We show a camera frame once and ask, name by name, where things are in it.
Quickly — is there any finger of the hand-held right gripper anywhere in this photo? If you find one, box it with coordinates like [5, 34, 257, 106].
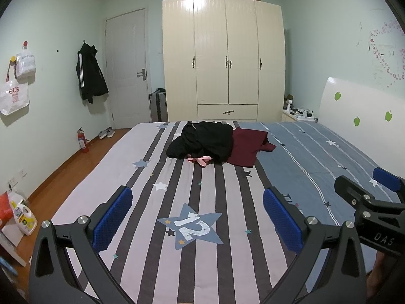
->
[372, 166, 405, 204]
[335, 175, 381, 220]

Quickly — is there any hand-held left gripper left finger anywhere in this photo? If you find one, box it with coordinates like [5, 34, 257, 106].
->
[28, 184, 133, 304]

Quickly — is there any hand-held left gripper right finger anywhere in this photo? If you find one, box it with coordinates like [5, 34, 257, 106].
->
[262, 185, 369, 304]

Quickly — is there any pink shirt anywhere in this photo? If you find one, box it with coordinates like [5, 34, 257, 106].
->
[187, 155, 212, 168]

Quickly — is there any black printed t-shirt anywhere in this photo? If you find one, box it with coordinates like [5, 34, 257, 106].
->
[166, 120, 235, 165]

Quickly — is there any bed with striped star sheet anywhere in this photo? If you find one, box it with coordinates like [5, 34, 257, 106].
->
[51, 120, 405, 304]

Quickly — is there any red fire extinguisher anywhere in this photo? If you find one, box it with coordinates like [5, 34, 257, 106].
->
[77, 127, 90, 154]

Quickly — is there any white bed headboard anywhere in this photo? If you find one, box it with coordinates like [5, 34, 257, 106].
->
[318, 77, 405, 178]

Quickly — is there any maroon shirt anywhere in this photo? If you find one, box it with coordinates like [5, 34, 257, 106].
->
[226, 127, 277, 168]

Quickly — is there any white detergent bottle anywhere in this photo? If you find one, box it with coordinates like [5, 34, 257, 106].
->
[8, 193, 38, 236]

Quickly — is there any white nightstand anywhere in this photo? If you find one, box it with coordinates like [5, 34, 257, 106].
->
[281, 108, 318, 123]

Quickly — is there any white box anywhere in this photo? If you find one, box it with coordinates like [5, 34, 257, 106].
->
[0, 223, 28, 267]

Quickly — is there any red bag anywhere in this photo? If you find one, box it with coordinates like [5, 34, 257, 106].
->
[0, 193, 15, 225]

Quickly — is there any upright silver suitcase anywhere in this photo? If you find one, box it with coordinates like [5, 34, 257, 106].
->
[149, 87, 168, 123]

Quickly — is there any black striped jacket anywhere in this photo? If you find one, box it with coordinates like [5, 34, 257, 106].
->
[76, 41, 110, 104]

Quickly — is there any white tote bag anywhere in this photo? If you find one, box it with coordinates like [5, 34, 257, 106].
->
[0, 62, 30, 116]

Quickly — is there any white door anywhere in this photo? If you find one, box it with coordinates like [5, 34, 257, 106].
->
[105, 8, 149, 130]

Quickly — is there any clear plastic bag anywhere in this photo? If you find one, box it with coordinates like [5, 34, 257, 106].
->
[15, 46, 36, 79]

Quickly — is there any cream wardrobe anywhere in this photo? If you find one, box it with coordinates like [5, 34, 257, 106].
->
[162, 0, 285, 122]

